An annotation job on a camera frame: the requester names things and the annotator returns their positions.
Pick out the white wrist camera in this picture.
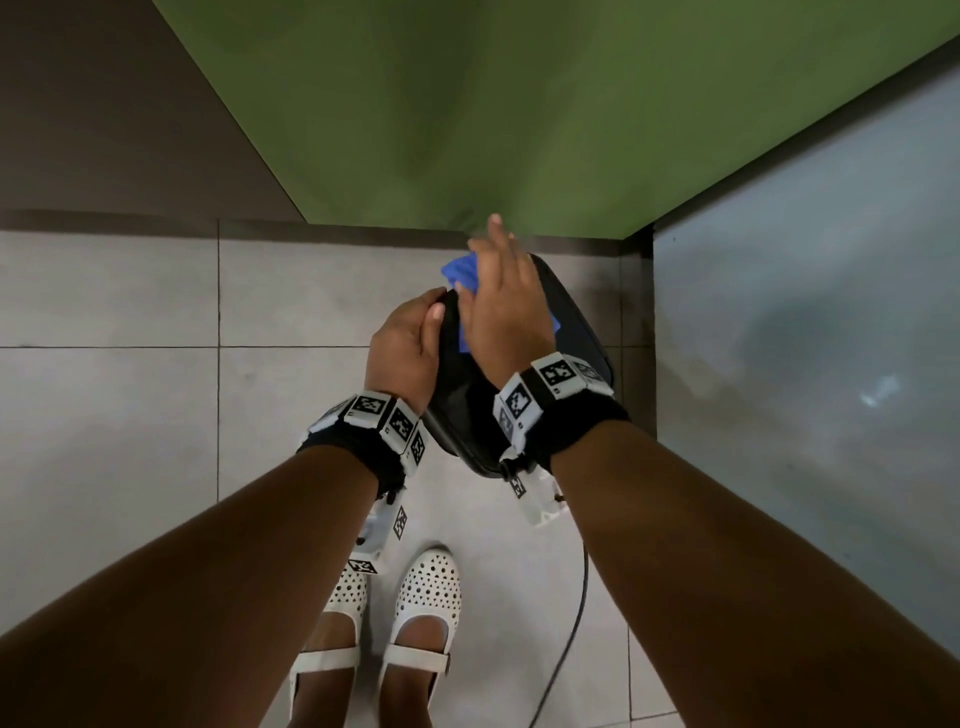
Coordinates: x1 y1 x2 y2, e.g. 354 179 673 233
347 487 412 577
508 464 571 528

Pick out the white perforated left shoe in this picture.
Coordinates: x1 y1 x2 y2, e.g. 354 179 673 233
287 563 369 725

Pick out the person's left hand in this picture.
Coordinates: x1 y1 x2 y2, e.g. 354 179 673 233
365 287 448 415

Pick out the white perforated right shoe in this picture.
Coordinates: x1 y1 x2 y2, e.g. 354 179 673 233
376 547 463 710

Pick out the black plastic waste bin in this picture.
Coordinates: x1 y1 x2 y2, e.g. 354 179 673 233
421 253 616 481

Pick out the person's right hand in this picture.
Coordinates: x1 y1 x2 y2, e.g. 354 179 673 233
455 213 558 390

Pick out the black left wristband with markers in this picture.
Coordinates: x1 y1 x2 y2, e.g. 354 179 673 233
296 389 427 502

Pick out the black wristband with markers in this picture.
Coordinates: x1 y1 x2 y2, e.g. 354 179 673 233
492 352 631 475
296 389 427 502

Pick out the black right wristband with markers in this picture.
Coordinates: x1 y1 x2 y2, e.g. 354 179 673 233
492 352 631 475

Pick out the person's right forearm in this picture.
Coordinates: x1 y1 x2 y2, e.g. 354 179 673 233
551 419 960 728

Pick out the person's left forearm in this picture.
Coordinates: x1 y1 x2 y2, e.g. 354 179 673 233
0 446 379 728

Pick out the grey cabinet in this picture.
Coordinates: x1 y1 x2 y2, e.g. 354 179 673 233
652 59 960 661

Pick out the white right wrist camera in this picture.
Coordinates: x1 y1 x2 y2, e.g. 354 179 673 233
508 464 571 528

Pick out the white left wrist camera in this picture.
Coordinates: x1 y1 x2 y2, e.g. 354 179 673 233
347 487 412 577

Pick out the white perforated shoe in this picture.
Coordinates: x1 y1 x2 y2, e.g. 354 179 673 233
287 563 369 725
376 547 463 710

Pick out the blue cleaning cloth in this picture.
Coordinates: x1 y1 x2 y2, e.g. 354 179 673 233
440 252 562 355

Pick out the black cable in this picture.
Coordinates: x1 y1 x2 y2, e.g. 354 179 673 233
528 543 591 728

